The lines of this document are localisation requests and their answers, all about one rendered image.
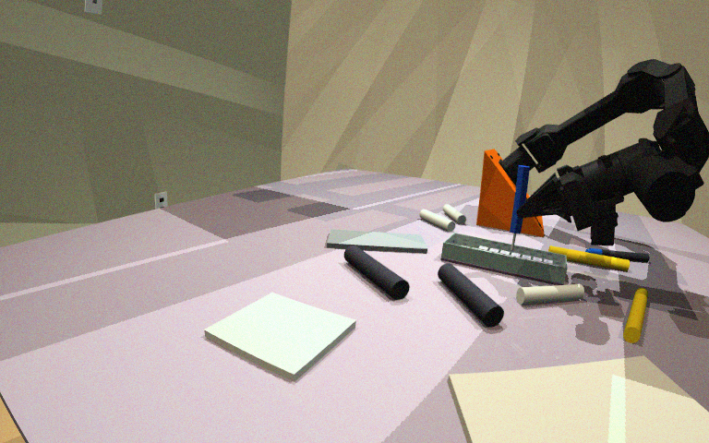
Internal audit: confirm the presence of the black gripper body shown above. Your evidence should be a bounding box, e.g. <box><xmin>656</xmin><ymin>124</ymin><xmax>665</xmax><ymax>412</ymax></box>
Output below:
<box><xmin>557</xmin><ymin>153</ymin><xmax>629</xmax><ymax>231</ymax></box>

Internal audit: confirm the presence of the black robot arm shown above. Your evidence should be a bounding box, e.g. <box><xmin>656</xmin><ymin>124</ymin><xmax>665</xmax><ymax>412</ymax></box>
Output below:
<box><xmin>499</xmin><ymin>59</ymin><xmax>709</xmax><ymax>246</ymax></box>

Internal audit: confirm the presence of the blue stylus with grey tip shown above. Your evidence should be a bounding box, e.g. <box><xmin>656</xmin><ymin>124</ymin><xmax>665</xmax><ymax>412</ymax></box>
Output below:
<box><xmin>510</xmin><ymin>165</ymin><xmax>530</xmax><ymax>251</ymax></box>

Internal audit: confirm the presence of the beige flat sheet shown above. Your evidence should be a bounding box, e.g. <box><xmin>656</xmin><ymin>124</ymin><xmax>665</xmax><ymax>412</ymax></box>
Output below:
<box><xmin>447</xmin><ymin>356</ymin><xmax>709</xmax><ymax>443</ymax></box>

